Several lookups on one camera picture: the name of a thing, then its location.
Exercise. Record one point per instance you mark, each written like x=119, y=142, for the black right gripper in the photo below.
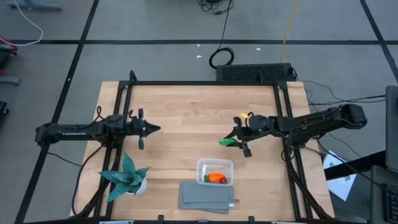
x=253, y=127

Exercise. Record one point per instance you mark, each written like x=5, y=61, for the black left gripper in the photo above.
x=140, y=127

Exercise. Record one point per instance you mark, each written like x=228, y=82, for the green toy produce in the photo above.
x=228, y=142

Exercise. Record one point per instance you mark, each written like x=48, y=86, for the orange toy produce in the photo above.
x=216, y=177

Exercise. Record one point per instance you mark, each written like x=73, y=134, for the red toy strawberry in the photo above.
x=223, y=180

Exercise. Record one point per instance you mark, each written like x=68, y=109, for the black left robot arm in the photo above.
x=77, y=130

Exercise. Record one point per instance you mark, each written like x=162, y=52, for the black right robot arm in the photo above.
x=317, y=123

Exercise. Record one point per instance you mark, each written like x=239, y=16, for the clear plastic tupperware container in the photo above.
x=214, y=165

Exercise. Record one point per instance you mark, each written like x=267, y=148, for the teal artificial plant white pot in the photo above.
x=127, y=179

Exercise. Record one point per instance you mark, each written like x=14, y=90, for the folded grey cloth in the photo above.
x=206, y=197

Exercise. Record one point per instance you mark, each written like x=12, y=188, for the white printed paper sheet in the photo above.
x=340, y=183

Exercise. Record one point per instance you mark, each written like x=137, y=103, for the grey cabinet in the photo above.
x=392, y=124

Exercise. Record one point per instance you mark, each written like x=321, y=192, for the grey keyboard desk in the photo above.
x=385, y=196

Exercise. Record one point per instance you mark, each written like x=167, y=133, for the grey furniture base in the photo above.
x=34, y=5

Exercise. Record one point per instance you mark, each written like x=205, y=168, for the black metal table frame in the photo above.
x=202, y=83

